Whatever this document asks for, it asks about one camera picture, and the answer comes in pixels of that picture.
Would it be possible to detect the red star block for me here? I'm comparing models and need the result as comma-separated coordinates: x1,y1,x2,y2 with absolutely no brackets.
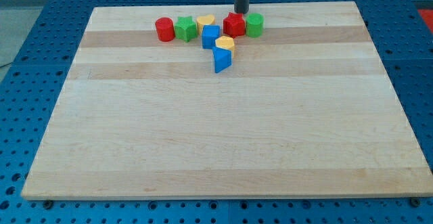
223,12,246,38

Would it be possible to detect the green star block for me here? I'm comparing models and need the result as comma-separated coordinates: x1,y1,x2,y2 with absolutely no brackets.
174,16,198,42

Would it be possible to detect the blue cube block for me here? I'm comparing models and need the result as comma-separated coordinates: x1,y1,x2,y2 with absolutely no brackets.
202,25,220,49

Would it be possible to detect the green cylinder block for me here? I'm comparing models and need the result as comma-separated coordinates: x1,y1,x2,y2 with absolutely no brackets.
246,13,264,38

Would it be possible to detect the red cylinder block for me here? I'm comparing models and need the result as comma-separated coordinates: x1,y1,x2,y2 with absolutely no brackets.
155,17,175,42

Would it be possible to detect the blue wedge block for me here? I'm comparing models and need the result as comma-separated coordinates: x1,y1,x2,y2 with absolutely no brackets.
212,47,232,73

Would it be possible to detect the yellow heart block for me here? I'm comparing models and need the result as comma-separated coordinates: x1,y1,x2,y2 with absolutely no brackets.
196,14,215,35

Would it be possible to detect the light wooden board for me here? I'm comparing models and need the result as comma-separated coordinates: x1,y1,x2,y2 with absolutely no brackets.
21,1,432,200

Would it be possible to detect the yellow hexagon block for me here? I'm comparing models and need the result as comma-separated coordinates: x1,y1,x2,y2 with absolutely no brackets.
215,36,235,58

